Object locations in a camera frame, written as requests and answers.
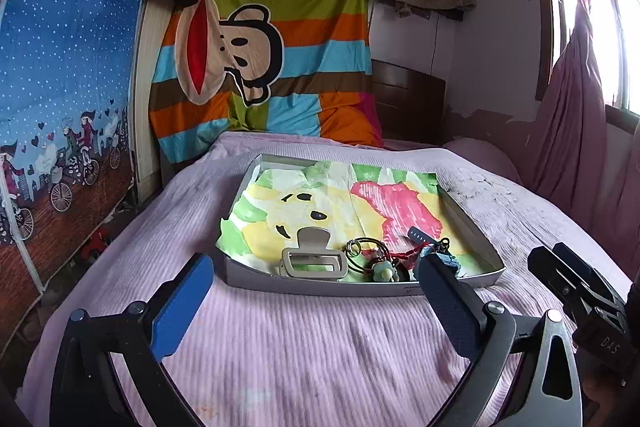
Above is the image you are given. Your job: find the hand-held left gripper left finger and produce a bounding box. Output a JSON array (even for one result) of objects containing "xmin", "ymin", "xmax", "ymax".
[{"xmin": 49, "ymin": 252, "xmax": 216, "ymax": 427}]

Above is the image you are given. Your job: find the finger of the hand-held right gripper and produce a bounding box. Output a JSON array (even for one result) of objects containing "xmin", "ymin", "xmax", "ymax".
[
  {"xmin": 527, "ymin": 246, "xmax": 596, "ymax": 323},
  {"xmin": 552, "ymin": 242, "xmax": 628, "ymax": 308}
]

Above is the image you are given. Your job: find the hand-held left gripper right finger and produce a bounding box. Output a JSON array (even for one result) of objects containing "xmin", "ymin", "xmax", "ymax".
[{"xmin": 416, "ymin": 252, "xmax": 585, "ymax": 427}]

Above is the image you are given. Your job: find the red string beaded bracelet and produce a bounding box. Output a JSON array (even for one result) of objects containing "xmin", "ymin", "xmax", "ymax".
[{"xmin": 362, "ymin": 244, "xmax": 426, "ymax": 269}]

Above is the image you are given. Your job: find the keyring with green charm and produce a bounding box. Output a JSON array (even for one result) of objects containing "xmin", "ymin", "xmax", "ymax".
[{"xmin": 350, "ymin": 234, "xmax": 401, "ymax": 283}]

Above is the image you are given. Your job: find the grey cardboard box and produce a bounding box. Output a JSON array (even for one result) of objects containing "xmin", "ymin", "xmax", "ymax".
[{"xmin": 216, "ymin": 153, "xmax": 506, "ymax": 299}]

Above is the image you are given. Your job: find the beige hair claw clip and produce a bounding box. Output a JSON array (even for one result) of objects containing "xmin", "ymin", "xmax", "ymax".
[{"xmin": 277, "ymin": 228, "xmax": 349, "ymax": 280}]

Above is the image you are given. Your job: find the pink pillow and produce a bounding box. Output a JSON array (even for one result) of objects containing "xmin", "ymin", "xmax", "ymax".
[{"xmin": 442, "ymin": 139, "xmax": 523, "ymax": 188}]

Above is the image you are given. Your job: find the pink curtain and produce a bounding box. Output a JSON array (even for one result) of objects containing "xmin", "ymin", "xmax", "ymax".
[{"xmin": 520, "ymin": 0, "xmax": 621, "ymax": 208}]

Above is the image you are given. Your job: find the light wooden board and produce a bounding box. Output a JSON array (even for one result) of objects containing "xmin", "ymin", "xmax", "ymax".
[{"xmin": 129, "ymin": 0, "xmax": 173, "ymax": 202}]

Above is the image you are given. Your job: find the dark wooden headboard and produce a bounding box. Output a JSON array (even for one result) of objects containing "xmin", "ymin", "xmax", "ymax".
[{"xmin": 370, "ymin": 59, "xmax": 448, "ymax": 146}]

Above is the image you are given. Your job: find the window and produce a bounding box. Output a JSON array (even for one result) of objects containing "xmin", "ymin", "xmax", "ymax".
[{"xmin": 542, "ymin": 0, "xmax": 640, "ymax": 132}]

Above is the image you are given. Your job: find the striped monkey blanket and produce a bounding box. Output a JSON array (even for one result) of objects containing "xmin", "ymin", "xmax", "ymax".
[{"xmin": 148, "ymin": 0, "xmax": 386, "ymax": 168}]

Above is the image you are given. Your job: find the blue printed cloth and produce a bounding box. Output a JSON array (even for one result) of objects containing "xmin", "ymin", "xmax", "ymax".
[{"xmin": 0, "ymin": 0, "xmax": 166, "ymax": 308}]

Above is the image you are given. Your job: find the blue toy car keychain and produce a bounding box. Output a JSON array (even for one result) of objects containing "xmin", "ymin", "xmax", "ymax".
[{"xmin": 405, "ymin": 227, "xmax": 463, "ymax": 280}]

